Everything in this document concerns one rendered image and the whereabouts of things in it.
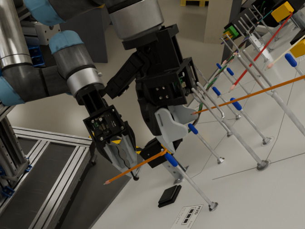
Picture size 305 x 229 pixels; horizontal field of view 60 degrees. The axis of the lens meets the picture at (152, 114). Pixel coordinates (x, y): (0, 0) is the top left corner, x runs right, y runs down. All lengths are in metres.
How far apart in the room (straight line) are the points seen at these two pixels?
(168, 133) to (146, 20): 0.18
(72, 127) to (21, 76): 1.67
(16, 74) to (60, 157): 1.18
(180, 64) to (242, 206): 0.21
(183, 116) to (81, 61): 0.26
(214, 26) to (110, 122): 3.16
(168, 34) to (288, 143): 0.22
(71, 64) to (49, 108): 2.03
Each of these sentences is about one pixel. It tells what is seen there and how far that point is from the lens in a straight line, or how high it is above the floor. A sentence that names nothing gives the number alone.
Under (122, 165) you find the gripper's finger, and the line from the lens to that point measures 0.60.
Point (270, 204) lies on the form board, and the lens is 0.32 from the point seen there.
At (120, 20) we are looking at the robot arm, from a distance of 0.40.
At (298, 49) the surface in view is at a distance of 0.51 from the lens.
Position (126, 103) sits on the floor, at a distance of 2.53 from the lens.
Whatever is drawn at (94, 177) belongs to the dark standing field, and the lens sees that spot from 1.95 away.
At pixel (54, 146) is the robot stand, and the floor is 0.21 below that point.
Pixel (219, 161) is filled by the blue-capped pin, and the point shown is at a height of 1.18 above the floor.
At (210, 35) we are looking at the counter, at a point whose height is 0.11.
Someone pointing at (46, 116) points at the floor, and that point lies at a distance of 2.54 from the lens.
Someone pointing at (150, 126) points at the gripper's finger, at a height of 1.23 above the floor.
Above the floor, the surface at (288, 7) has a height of 1.30.
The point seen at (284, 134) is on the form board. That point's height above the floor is 1.27.
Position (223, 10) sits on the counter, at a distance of 3.57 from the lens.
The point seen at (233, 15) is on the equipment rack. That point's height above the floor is 1.10.
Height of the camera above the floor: 1.53
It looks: 40 degrees down
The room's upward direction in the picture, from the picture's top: straight up
